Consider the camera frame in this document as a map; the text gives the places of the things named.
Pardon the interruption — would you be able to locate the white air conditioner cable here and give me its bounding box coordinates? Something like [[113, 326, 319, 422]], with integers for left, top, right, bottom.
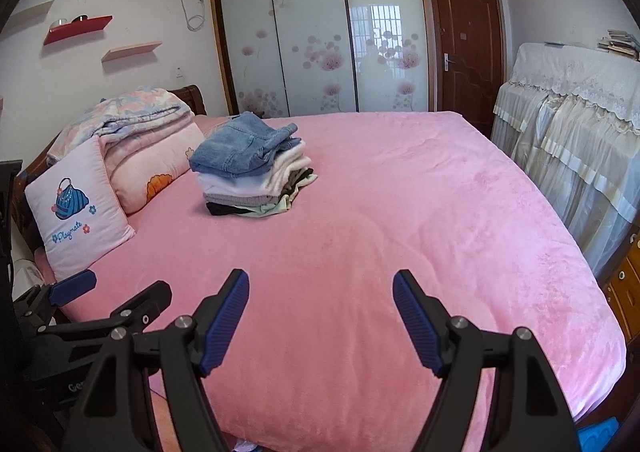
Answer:
[[179, 0, 207, 31]]

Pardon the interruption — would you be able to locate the pink bed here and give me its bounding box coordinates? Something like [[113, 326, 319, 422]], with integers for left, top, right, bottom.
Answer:
[[35, 110, 628, 452]]

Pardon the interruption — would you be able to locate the pink handbag print pillow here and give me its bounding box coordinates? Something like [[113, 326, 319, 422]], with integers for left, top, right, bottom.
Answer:
[[24, 134, 137, 283]]

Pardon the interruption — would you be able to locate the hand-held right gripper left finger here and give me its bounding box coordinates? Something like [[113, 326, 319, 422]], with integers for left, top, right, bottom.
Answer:
[[62, 268, 251, 452]]

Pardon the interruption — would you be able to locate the brown wooden door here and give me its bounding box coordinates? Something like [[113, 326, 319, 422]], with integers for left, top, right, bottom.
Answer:
[[426, 0, 506, 137]]

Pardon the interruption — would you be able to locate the folded floral quilt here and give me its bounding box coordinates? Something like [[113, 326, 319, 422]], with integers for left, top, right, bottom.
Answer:
[[47, 86, 196, 167]]

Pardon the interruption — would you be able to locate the pink wall shelf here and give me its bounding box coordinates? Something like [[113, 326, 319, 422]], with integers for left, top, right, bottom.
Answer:
[[101, 40, 163, 63]]

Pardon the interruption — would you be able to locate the blue plastic object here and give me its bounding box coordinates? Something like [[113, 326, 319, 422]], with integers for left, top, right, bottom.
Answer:
[[577, 421, 621, 452]]

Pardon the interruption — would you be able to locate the stack of books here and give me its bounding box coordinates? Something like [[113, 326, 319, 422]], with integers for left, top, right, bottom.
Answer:
[[597, 29, 640, 61]]

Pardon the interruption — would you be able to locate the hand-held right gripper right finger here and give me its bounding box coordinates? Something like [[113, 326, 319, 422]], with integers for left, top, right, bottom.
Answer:
[[392, 269, 581, 452]]

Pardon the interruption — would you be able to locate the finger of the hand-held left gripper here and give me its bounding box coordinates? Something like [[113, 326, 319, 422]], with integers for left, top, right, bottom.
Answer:
[[12, 269, 97, 329], [107, 280, 173, 333]]

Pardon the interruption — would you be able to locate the wooden drawer cabinet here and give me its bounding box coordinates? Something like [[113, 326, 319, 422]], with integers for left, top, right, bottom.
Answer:
[[602, 232, 640, 337]]

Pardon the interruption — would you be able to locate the floral sliding door wardrobe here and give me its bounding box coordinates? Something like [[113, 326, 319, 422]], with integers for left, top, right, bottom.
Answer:
[[207, 0, 432, 119]]

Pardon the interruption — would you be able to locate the blue denim jacket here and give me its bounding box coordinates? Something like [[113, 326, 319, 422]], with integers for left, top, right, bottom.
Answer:
[[189, 112, 306, 177]]

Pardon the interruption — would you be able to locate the white wall shelf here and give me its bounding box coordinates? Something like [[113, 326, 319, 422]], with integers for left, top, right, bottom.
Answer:
[[0, 0, 55, 35]]

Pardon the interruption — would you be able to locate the pink orange flower pillow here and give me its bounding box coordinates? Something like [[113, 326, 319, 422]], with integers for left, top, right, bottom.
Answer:
[[97, 122, 207, 217]]

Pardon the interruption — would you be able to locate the lace covered cabinet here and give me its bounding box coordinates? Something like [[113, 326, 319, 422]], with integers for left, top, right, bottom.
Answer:
[[490, 42, 640, 283]]

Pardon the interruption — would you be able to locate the red wall shelf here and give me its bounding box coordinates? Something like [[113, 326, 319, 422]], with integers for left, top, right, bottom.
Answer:
[[42, 15, 113, 46]]

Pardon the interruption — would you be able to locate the stack of folded clothes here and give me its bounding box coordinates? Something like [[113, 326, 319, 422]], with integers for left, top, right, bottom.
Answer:
[[195, 139, 319, 220]]

